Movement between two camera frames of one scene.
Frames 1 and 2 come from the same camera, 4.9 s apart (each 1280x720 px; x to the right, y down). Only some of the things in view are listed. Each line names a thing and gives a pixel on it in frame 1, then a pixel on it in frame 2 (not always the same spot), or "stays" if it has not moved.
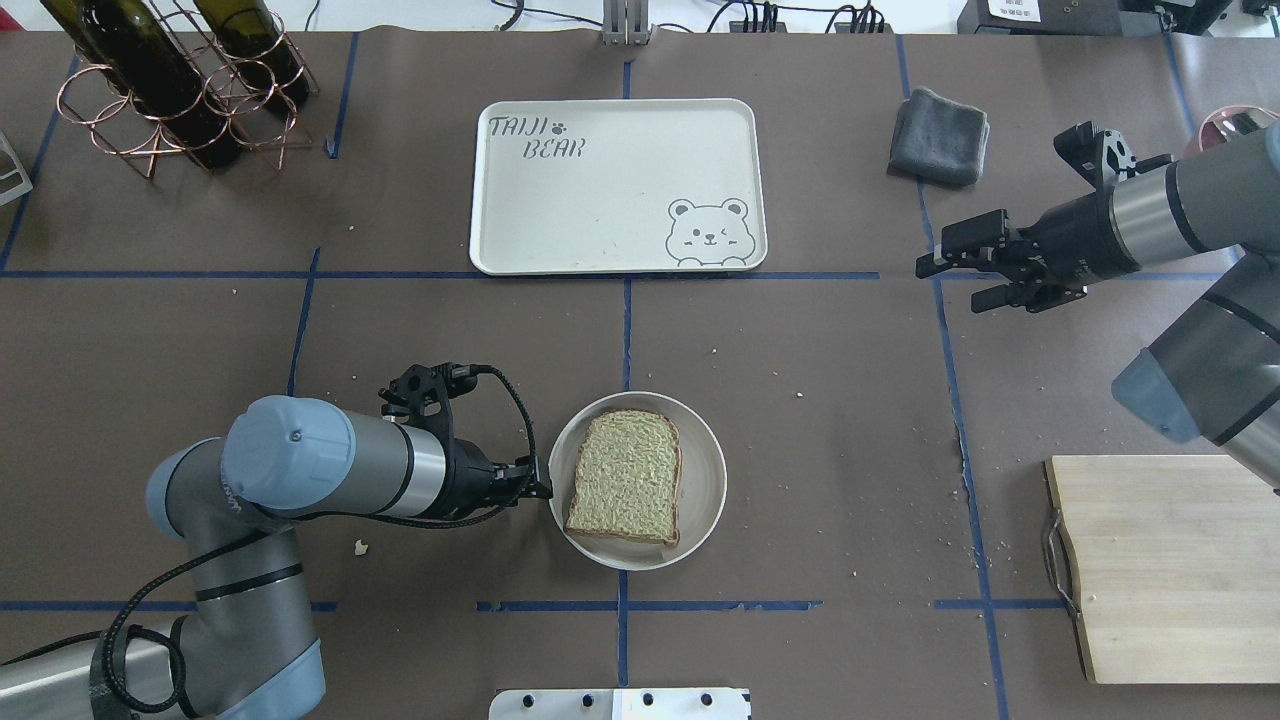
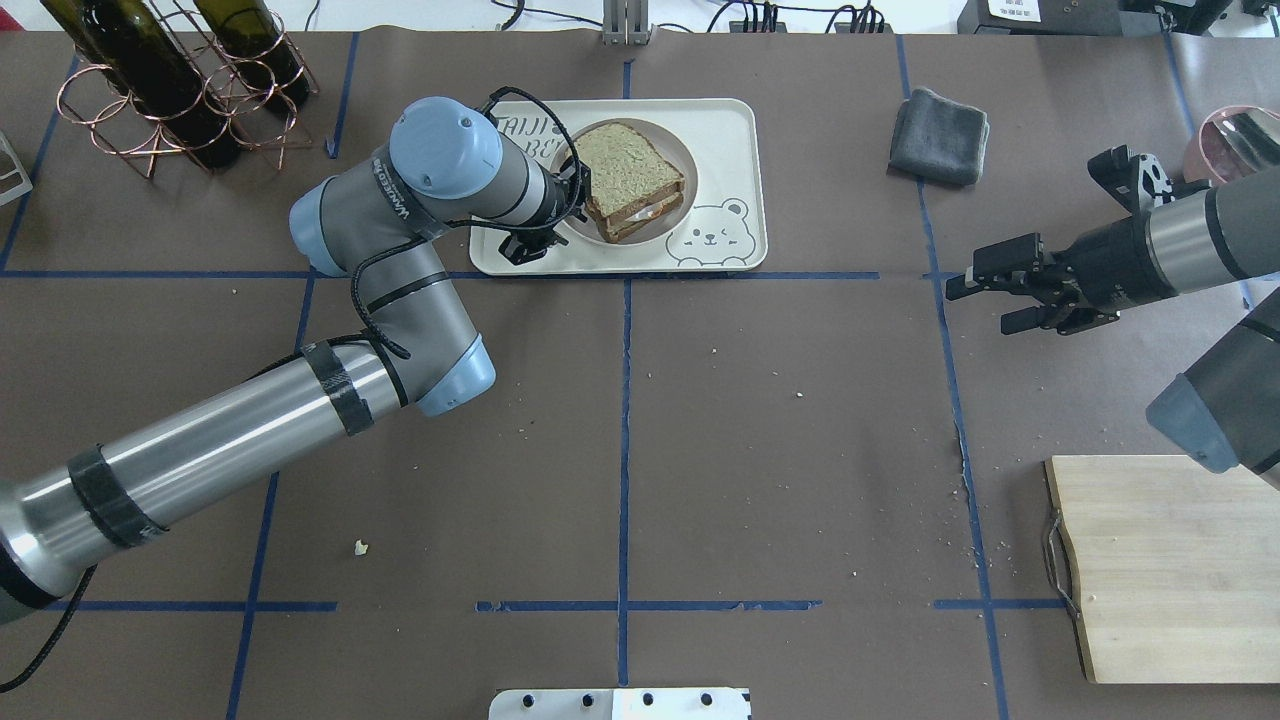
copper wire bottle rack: [212, 84] stays
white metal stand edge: [26, 185] stays
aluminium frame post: [626, 22] stays
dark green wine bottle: [124, 42] stays
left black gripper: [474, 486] → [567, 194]
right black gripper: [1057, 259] → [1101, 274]
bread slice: [628, 477] → [626, 168]
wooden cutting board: [1178, 567] stays
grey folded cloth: [939, 139] stays
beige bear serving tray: [607, 186] stays
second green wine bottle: [247, 32] stays
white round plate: [638, 480] → [674, 148]
